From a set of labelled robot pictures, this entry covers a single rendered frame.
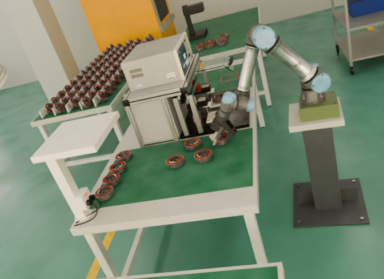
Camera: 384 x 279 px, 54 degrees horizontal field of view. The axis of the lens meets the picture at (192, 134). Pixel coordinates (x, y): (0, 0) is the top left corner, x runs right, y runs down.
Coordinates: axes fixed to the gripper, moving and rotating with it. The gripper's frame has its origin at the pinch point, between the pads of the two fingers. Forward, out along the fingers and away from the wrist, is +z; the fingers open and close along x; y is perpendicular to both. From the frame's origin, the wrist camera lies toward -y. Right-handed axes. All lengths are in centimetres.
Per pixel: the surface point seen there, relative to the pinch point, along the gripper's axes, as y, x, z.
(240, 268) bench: -50, 85, -27
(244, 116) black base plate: -2.3, -29.4, -2.3
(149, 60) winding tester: 63, -7, -25
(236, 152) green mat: -14.8, 9.5, -7.2
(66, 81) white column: 329, -177, 225
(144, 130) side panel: 49, 10, 16
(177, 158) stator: 14.9, 23.9, 8.0
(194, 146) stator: 11.3, 11.5, 4.2
